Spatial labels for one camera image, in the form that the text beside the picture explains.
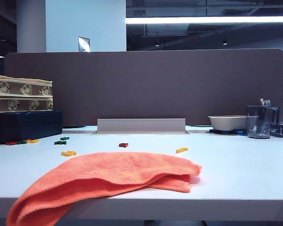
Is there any dark navy case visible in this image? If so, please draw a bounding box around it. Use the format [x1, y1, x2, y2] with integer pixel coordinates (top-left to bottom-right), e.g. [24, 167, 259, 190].
[0, 110, 63, 145]

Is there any blue flat mat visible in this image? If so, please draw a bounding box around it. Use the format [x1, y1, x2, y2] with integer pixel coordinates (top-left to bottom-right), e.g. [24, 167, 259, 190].
[209, 128, 248, 136]

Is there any brown desk partition screen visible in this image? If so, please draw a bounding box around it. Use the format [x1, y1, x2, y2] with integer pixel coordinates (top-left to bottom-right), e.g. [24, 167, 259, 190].
[4, 48, 283, 128]

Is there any orange microfiber cloth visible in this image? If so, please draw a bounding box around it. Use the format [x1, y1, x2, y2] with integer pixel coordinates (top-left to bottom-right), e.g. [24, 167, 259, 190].
[6, 151, 202, 226]

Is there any grey cable tray flap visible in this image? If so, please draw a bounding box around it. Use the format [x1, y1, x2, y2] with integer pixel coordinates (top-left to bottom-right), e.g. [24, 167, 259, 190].
[97, 118, 186, 134]

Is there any white ceiling light strip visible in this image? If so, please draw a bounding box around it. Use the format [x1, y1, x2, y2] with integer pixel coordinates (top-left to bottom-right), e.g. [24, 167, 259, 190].
[125, 16, 283, 24]

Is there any clear grey plastic cup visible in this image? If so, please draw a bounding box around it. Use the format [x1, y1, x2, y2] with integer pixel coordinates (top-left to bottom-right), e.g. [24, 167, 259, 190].
[246, 105, 273, 139]

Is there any white paper bowl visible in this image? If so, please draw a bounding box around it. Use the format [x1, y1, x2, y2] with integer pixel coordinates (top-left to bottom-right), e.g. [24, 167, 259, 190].
[208, 115, 260, 131]

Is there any clear grey plastic container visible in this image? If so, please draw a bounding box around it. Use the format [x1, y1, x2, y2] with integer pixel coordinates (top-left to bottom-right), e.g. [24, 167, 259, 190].
[271, 106, 282, 124]

